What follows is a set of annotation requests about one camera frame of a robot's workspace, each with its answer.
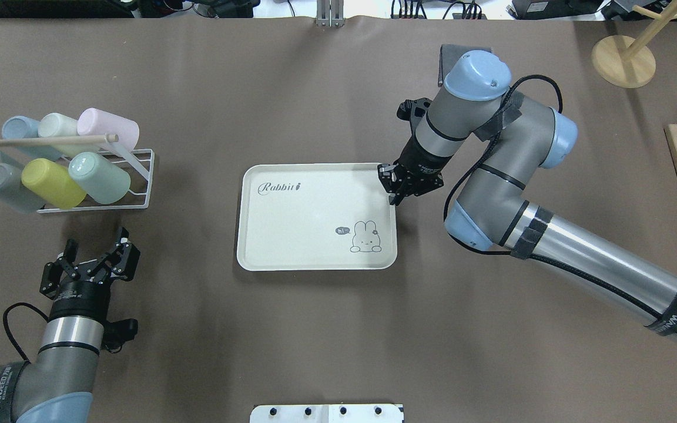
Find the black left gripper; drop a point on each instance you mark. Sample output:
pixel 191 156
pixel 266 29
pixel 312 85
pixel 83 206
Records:
pixel 78 297

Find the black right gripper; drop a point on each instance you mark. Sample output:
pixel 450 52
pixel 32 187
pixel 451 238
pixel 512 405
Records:
pixel 421 160

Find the cream rabbit tray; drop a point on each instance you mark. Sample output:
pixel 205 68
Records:
pixel 329 216

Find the green plastic cup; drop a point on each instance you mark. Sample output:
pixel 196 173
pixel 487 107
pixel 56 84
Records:
pixel 105 182

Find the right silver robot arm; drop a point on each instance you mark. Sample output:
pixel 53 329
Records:
pixel 486 211

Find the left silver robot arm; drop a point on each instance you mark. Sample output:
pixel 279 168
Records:
pixel 57 386

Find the yellow plastic cup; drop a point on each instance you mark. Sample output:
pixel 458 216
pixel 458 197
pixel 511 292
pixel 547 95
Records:
pixel 52 182

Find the grey plastic cup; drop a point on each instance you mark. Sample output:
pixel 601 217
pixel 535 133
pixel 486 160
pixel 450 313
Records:
pixel 14 193

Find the pink plastic cup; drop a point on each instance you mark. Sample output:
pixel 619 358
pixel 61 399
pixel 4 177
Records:
pixel 95 122

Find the cream white plastic cup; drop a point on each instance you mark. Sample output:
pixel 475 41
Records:
pixel 59 125

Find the blue plastic cup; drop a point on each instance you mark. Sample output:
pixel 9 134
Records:
pixel 20 127

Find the grey folded cloth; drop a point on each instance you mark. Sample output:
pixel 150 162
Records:
pixel 450 54

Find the wooden mug tree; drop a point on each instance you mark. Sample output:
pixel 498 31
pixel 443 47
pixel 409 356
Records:
pixel 625 61

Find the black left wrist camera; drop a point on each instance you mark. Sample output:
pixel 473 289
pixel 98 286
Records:
pixel 118 333

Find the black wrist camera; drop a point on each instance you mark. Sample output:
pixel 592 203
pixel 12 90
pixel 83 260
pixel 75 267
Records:
pixel 413 111
pixel 118 333

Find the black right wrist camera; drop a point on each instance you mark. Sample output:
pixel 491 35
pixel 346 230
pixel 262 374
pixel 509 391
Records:
pixel 413 111

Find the white wire cup rack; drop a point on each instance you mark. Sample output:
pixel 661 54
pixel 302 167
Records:
pixel 139 164

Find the aluminium frame post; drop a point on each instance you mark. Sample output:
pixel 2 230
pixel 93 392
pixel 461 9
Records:
pixel 330 14

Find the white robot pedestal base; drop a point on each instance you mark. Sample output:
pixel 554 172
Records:
pixel 328 413

